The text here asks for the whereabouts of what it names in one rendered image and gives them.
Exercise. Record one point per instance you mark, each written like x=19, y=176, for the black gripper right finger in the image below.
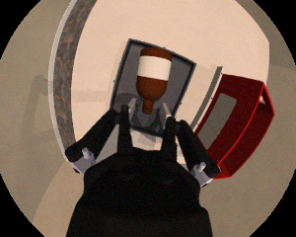
x=198, y=163

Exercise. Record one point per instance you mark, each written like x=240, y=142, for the red divided crate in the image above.
x=235, y=111

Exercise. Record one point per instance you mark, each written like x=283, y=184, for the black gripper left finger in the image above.
x=83, y=154

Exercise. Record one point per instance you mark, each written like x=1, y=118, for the brown bottle with white label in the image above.
x=152, y=75

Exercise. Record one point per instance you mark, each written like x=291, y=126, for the dark grey square tray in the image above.
x=124, y=88

